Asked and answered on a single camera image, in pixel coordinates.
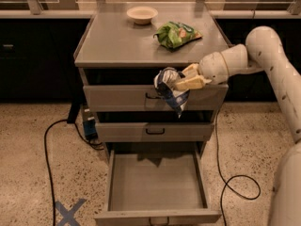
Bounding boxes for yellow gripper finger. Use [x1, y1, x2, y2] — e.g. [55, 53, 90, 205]
[174, 75, 211, 90]
[182, 63, 199, 77]

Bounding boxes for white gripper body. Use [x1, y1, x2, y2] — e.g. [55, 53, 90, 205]
[199, 52, 229, 85]

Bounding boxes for blue chip bag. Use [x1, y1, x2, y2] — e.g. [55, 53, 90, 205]
[153, 67, 190, 117]

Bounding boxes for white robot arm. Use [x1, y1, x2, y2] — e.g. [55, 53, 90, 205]
[175, 26, 301, 226]

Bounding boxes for green chip bag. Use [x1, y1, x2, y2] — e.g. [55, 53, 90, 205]
[154, 22, 202, 50]

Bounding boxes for top grey drawer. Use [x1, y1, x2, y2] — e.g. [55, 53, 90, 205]
[84, 84, 228, 112]

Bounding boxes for grey drawer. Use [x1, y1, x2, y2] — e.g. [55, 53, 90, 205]
[95, 148, 221, 226]
[96, 122, 214, 142]
[84, 84, 228, 112]

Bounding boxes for grey drawer cabinet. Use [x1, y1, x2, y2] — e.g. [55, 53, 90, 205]
[75, 3, 228, 151]

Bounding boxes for middle grey drawer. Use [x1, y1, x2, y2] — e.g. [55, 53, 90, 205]
[96, 122, 214, 142]

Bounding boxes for bottom grey drawer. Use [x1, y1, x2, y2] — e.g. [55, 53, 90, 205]
[95, 148, 221, 226]

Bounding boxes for dark back counter cabinets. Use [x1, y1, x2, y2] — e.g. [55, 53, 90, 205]
[0, 18, 301, 103]

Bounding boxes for cream paper bowl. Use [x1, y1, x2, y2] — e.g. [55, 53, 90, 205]
[127, 7, 158, 25]

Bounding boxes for blue power box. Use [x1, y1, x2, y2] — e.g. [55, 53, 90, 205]
[81, 105, 98, 140]

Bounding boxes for blue tape cross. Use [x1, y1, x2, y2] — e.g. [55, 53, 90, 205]
[55, 199, 87, 226]

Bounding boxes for black cable right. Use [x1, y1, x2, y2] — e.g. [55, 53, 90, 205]
[214, 110, 261, 226]

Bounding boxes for black cable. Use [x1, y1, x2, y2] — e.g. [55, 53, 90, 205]
[43, 119, 104, 226]
[214, 110, 261, 226]

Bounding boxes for top drawer black handle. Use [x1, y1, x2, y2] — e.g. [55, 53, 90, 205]
[145, 92, 161, 100]

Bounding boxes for drawer black handle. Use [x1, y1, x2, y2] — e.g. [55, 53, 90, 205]
[145, 92, 161, 100]
[145, 128, 165, 136]
[149, 217, 169, 226]

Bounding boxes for middle drawer black handle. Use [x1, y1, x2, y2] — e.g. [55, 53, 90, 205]
[145, 128, 165, 136]

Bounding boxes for black cable left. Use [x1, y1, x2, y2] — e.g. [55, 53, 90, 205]
[43, 119, 104, 226]

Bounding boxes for bottom drawer black handle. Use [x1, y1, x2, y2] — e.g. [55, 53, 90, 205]
[149, 217, 169, 226]

